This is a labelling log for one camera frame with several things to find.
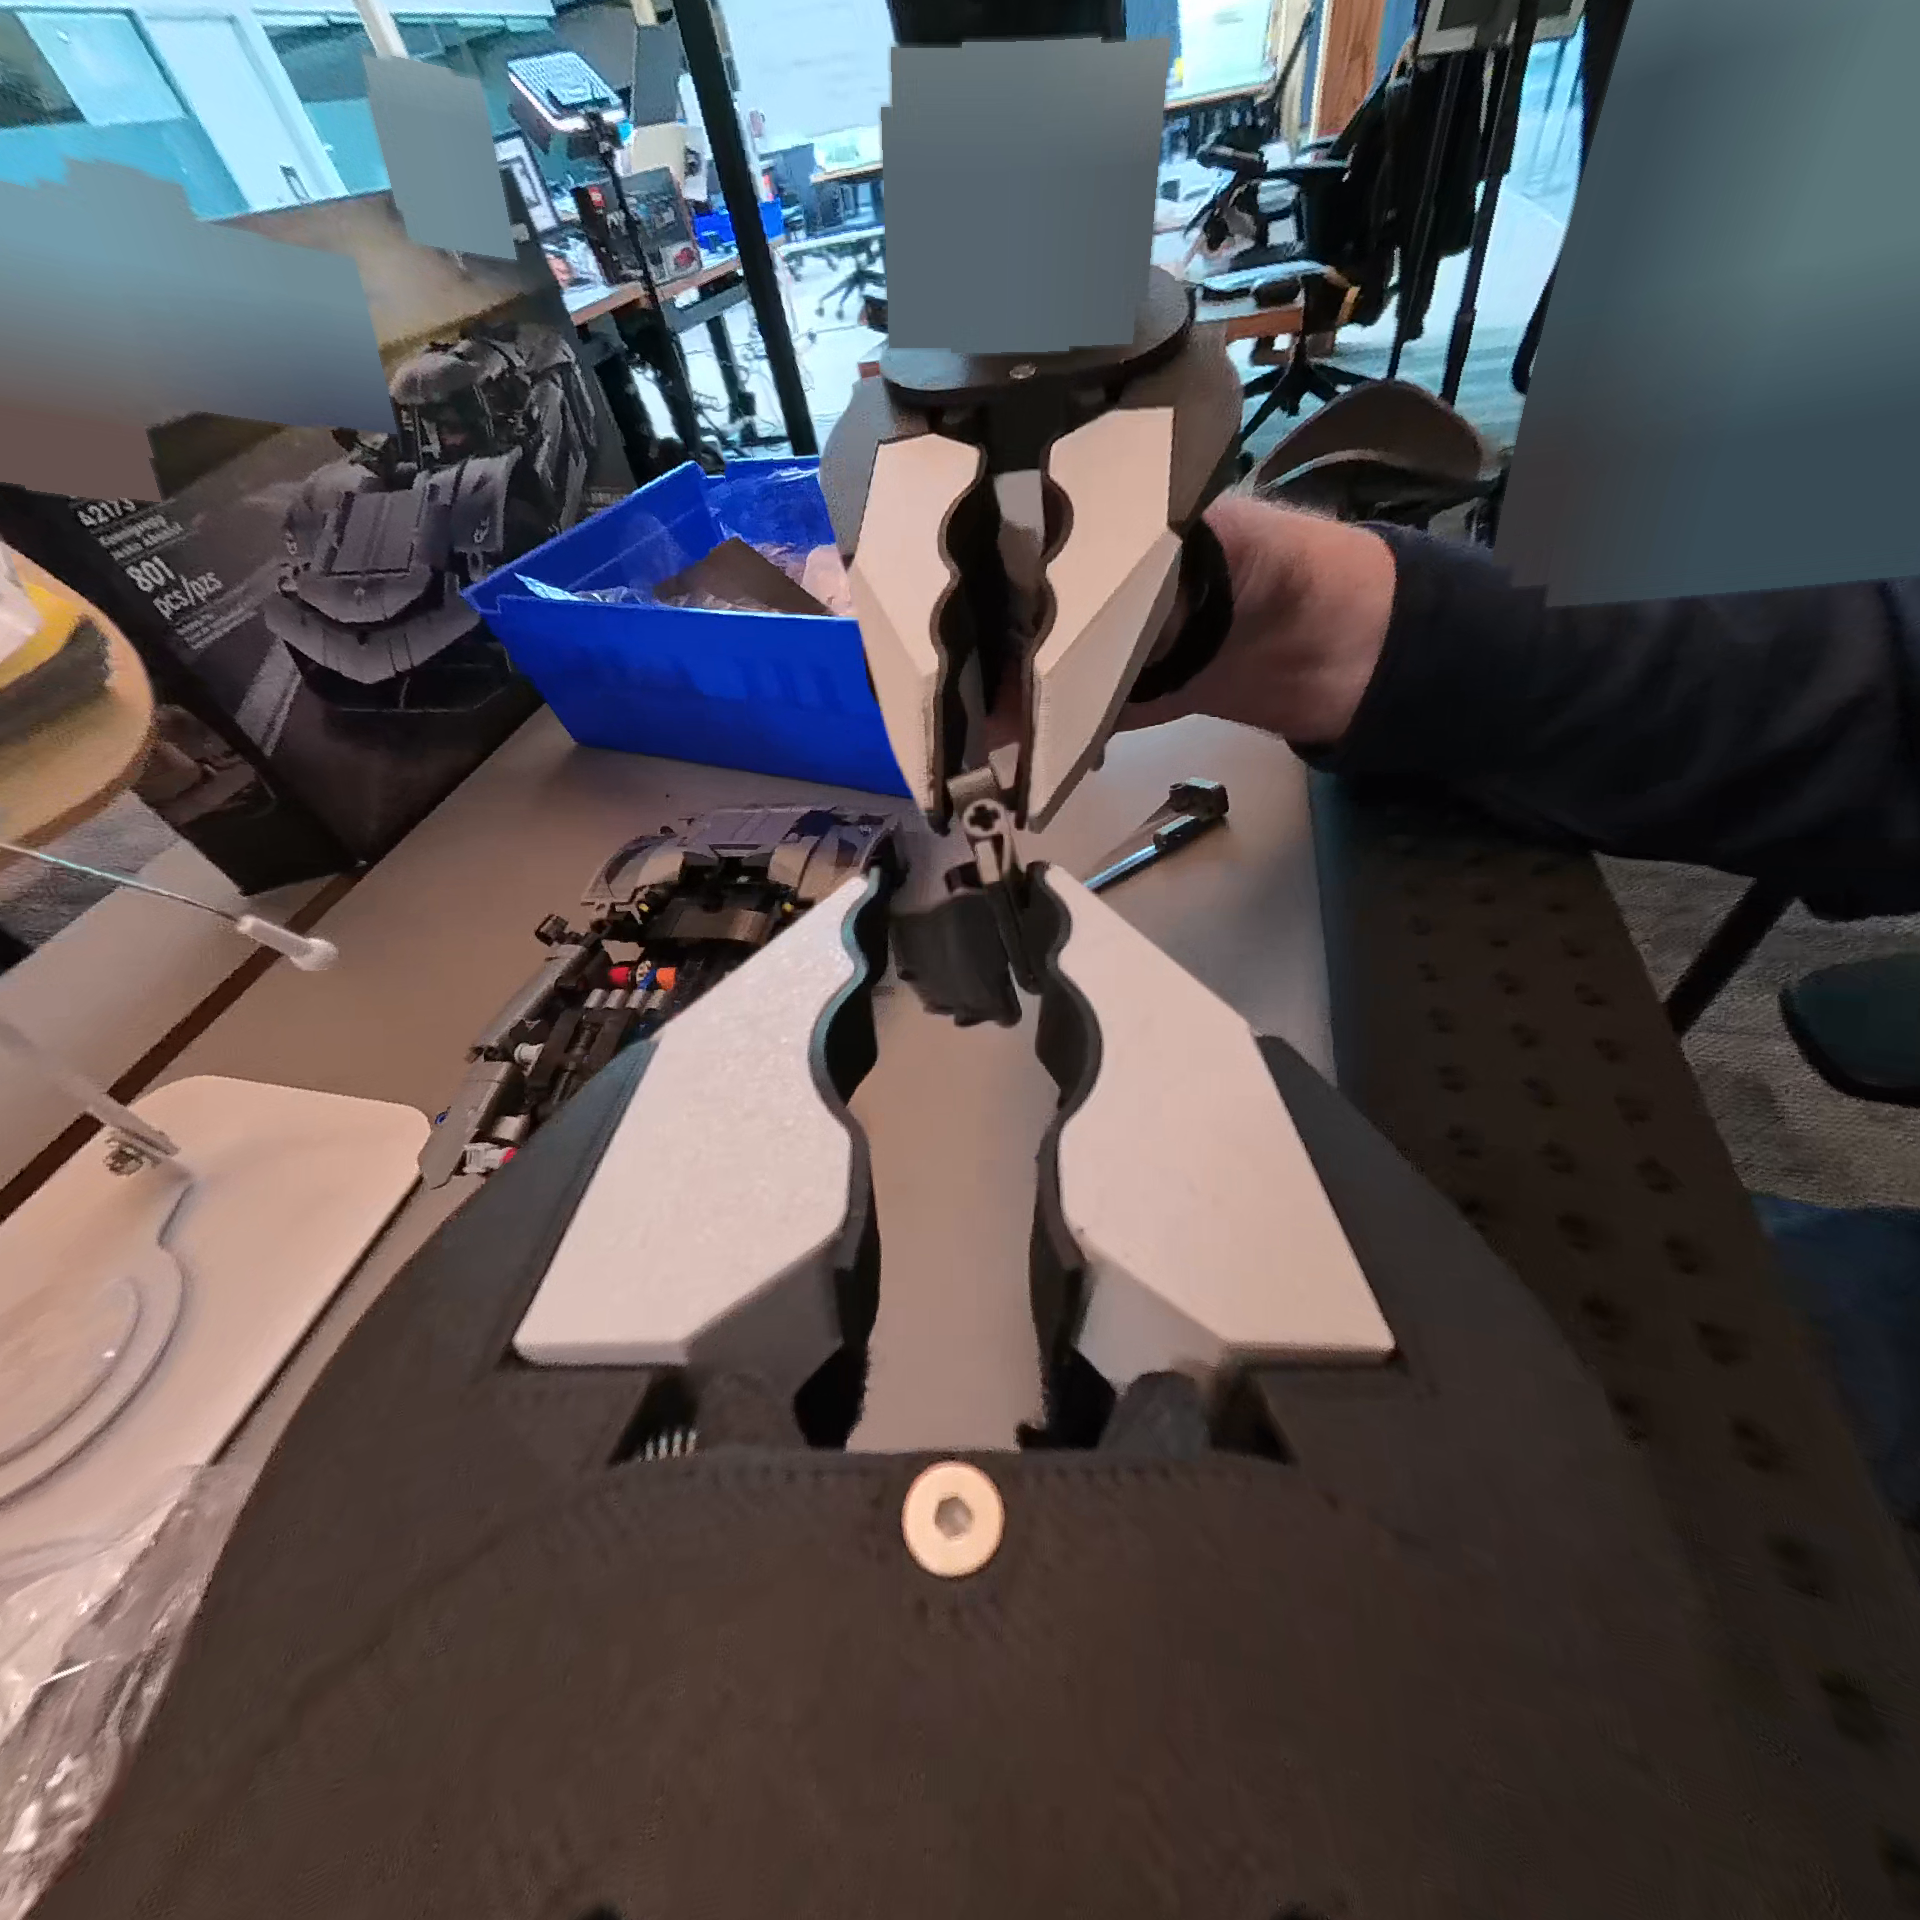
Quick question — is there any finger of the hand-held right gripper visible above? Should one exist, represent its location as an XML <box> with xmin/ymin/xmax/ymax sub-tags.
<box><xmin>1025</xmin><ymin>407</ymin><xmax>1189</xmax><ymax>833</ymax></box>
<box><xmin>847</xmin><ymin>433</ymin><xmax>986</xmax><ymax>821</ymax></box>

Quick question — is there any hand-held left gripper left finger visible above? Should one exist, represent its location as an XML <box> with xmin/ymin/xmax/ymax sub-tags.
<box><xmin>513</xmin><ymin>873</ymin><xmax>887</xmax><ymax>1409</ymax></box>

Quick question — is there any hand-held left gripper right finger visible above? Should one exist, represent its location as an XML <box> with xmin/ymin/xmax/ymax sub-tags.
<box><xmin>1034</xmin><ymin>866</ymin><xmax>1396</xmax><ymax>1417</ymax></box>

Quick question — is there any grey lego connector red pin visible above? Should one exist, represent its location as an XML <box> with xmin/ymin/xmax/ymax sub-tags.
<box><xmin>942</xmin><ymin>765</ymin><xmax>1041</xmax><ymax>905</ymax></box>

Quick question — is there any lego car chassis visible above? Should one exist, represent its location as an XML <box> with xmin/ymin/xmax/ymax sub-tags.
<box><xmin>414</xmin><ymin>803</ymin><xmax>912</xmax><ymax>1188</ymax></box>

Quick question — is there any grey lego fender assembly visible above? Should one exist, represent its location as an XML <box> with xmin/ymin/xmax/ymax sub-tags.
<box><xmin>887</xmin><ymin>861</ymin><xmax>1054</xmax><ymax>1032</ymax></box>

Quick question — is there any plastic bag of lego parts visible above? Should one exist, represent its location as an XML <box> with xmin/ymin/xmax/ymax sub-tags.
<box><xmin>0</xmin><ymin>1463</ymin><xmax>262</xmax><ymax>1910</ymax></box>

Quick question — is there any lego instruction booklet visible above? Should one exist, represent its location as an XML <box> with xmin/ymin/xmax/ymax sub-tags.
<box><xmin>0</xmin><ymin>537</ymin><xmax>117</xmax><ymax>724</ymax></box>

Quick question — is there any person's right forearm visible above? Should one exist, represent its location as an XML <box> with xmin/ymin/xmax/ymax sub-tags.
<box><xmin>1313</xmin><ymin>525</ymin><xmax>1920</xmax><ymax>927</ymax></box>

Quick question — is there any dark lego set box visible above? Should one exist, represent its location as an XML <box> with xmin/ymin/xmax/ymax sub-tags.
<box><xmin>0</xmin><ymin>323</ymin><xmax>604</xmax><ymax>905</ymax></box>

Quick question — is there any person's right hand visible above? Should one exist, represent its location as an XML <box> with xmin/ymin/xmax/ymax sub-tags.
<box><xmin>1136</xmin><ymin>500</ymin><xmax>1399</xmax><ymax>743</ymax></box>

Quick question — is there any brown cardboard piece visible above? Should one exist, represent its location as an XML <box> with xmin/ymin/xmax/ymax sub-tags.
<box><xmin>646</xmin><ymin>536</ymin><xmax>835</xmax><ymax>619</ymax></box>

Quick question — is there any blue plastic bin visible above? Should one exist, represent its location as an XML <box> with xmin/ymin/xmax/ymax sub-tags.
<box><xmin>459</xmin><ymin>458</ymin><xmax>919</xmax><ymax>801</ymax></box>

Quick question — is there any clear plastic bag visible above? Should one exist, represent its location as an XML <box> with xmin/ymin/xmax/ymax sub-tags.
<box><xmin>515</xmin><ymin>464</ymin><xmax>856</xmax><ymax>619</ymax></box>

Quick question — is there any brown chair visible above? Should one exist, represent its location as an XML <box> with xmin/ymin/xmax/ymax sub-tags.
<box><xmin>1239</xmin><ymin>377</ymin><xmax>1506</xmax><ymax>529</ymax></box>

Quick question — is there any black office chair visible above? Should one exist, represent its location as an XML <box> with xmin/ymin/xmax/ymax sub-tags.
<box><xmin>1189</xmin><ymin>121</ymin><xmax>1356</xmax><ymax>410</ymax></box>

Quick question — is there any black metal pole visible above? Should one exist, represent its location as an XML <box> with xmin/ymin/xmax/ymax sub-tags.
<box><xmin>673</xmin><ymin>0</ymin><xmax>824</xmax><ymax>461</ymax></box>

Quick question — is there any white book stand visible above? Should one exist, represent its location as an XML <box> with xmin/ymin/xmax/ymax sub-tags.
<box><xmin>0</xmin><ymin>549</ymin><xmax>430</xmax><ymax>1519</ymax></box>

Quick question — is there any studio light on tripod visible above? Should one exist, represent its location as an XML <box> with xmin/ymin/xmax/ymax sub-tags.
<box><xmin>503</xmin><ymin>48</ymin><xmax>707</xmax><ymax>290</ymax></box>

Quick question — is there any person's dark blue jacket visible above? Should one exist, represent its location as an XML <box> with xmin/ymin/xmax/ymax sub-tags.
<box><xmin>1753</xmin><ymin>1192</ymin><xmax>1920</xmax><ymax>1519</ymax></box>

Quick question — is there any green chair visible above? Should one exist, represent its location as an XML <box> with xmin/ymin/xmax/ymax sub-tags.
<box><xmin>1661</xmin><ymin>885</ymin><xmax>1920</xmax><ymax>1107</ymax></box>

